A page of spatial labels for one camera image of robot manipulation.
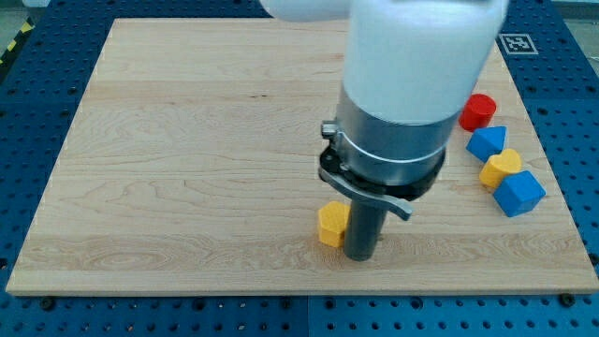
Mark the red cylinder block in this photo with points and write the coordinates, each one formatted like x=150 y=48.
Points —
x=477 y=112

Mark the fiducial marker tag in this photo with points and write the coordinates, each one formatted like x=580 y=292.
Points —
x=518 y=44

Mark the blue cube block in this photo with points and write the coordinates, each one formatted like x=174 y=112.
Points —
x=519 y=193

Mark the yellow hexagon block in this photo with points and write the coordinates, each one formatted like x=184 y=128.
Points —
x=332 y=223

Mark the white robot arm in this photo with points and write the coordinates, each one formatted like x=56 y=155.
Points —
x=409 y=68

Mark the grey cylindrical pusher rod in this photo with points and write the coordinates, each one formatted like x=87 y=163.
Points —
x=363 y=230

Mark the wooden board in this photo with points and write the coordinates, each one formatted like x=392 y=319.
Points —
x=190 y=168

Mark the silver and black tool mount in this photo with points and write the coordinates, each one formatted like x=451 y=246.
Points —
x=381 y=163

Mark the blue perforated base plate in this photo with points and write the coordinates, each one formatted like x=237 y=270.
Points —
x=43 y=86

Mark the blue triangle block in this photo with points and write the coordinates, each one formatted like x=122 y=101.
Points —
x=487 y=141

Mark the yellow heart block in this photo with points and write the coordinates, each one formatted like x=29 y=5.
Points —
x=499 y=166

